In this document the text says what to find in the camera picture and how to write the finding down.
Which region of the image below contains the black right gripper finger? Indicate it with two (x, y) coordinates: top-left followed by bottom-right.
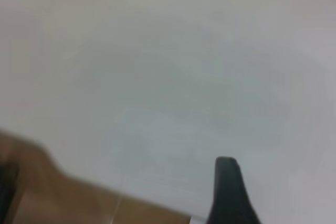
(206, 156), (263, 224)

